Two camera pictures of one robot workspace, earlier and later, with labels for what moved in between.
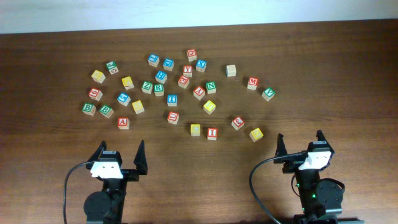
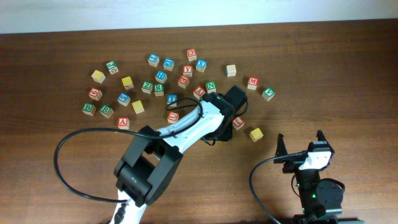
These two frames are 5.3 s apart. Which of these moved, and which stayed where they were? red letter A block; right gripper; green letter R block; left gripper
Moved: left gripper
Stayed: right gripper; red letter A block; green letter R block
